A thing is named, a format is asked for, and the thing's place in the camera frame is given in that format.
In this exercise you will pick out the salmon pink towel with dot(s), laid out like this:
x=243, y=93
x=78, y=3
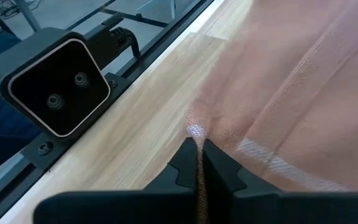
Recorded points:
x=291, y=77

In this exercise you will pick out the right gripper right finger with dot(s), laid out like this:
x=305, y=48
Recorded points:
x=275, y=208

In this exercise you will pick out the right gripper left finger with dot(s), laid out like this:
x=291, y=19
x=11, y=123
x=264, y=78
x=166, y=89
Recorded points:
x=120, y=205

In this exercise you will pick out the grey metal floor leg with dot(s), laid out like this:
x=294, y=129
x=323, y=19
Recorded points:
x=172, y=9
x=28, y=15

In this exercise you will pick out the black metal table frame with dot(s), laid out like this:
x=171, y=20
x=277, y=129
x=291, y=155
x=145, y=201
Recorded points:
x=172, y=34

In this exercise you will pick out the black stereo camera box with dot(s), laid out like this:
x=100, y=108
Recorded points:
x=57, y=87

